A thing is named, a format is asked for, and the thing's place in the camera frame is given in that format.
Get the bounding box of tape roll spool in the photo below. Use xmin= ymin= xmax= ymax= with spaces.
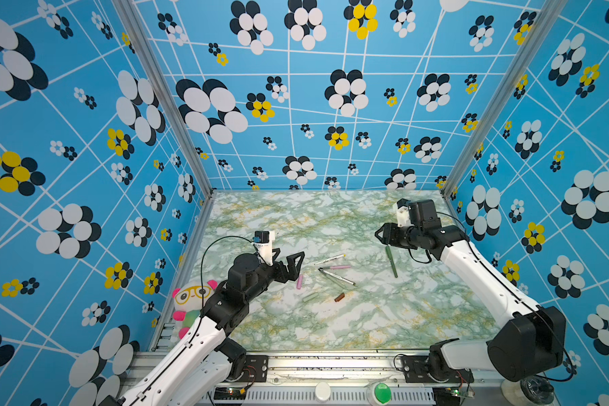
xmin=501 ymin=377 xmax=555 ymax=406

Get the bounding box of left aluminium corner post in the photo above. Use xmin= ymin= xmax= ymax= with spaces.
xmin=113 ymin=0 xmax=212 ymax=201

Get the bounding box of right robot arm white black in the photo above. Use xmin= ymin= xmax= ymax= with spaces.
xmin=375 ymin=199 xmax=567 ymax=382

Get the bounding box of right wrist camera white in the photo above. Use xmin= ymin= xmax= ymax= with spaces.
xmin=393 ymin=199 xmax=411 ymax=228

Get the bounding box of light green pen cap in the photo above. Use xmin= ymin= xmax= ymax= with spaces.
xmin=302 ymin=293 xmax=319 ymax=303

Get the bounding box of dark green pen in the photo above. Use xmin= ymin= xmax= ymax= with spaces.
xmin=385 ymin=245 xmax=399 ymax=278

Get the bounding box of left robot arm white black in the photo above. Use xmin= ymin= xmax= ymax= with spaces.
xmin=101 ymin=249 xmax=306 ymax=405

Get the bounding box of light green pen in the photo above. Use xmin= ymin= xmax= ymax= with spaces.
xmin=318 ymin=268 xmax=343 ymax=282

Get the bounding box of green push button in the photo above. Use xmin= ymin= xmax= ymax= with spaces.
xmin=366 ymin=382 xmax=392 ymax=406

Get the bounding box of plush toy pink green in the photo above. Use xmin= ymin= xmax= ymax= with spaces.
xmin=172 ymin=278 xmax=218 ymax=342

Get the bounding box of aluminium corner post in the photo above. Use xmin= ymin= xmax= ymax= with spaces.
xmin=442 ymin=0 xmax=568 ymax=201
xmin=113 ymin=0 xmax=212 ymax=201

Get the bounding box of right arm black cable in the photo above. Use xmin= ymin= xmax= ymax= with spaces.
xmin=408 ymin=210 xmax=577 ymax=382

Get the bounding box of white push button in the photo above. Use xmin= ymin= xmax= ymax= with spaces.
xmin=315 ymin=382 xmax=332 ymax=404

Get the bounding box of right aluminium corner post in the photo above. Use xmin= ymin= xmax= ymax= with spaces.
xmin=442 ymin=0 xmax=568 ymax=201

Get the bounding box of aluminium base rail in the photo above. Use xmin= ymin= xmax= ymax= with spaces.
xmin=116 ymin=348 xmax=559 ymax=406

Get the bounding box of pink pen cap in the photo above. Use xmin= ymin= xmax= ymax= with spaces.
xmin=296 ymin=274 xmax=304 ymax=290

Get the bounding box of white pen yellow end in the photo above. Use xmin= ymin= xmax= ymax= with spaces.
xmin=316 ymin=254 xmax=346 ymax=265

